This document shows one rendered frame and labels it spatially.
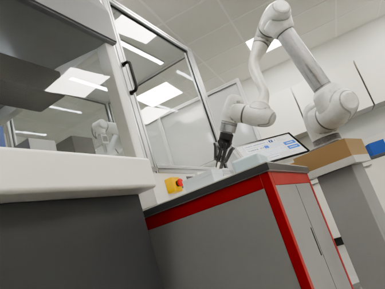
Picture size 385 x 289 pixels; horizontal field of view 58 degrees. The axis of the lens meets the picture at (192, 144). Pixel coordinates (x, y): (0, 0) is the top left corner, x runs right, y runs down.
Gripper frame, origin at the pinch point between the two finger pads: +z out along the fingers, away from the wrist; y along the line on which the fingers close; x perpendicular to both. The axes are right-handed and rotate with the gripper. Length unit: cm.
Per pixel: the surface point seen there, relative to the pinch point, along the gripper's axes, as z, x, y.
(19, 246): 16, 127, -17
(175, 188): 11.5, 36.0, 2.7
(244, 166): -10, 70, -41
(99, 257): 21, 105, -21
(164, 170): 5.1, 33.9, 12.4
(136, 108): -21, 43, 31
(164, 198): 16.3, 40.7, 4.8
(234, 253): 18, 71, -44
